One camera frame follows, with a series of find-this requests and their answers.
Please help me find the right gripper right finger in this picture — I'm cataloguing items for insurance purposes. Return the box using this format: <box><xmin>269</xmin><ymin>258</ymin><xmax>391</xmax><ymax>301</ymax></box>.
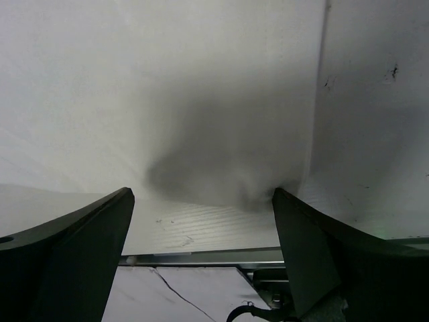
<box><xmin>272</xmin><ymin>189</ymin><xmax>428</xmax><ymax>321</ymax></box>

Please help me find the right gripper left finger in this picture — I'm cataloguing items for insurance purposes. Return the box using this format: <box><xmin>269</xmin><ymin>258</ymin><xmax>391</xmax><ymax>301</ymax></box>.
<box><xmin>1</xmin><ymin>188</ymin><xmax>135</xmax><ymax>321</ymax></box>

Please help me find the white printed t shirt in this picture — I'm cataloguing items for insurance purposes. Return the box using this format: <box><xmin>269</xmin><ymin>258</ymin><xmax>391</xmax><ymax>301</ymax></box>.
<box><xmin>1</xmin><ymin>1</ymin><xmax>326</xmax><ymax>209</ymax></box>

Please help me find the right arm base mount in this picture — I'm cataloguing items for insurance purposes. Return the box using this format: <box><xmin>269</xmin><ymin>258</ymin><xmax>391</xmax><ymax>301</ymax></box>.
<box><xmin>226</xmin><ymin>268</ymin><xmax>299</xmax><ymax>322</ymax></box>

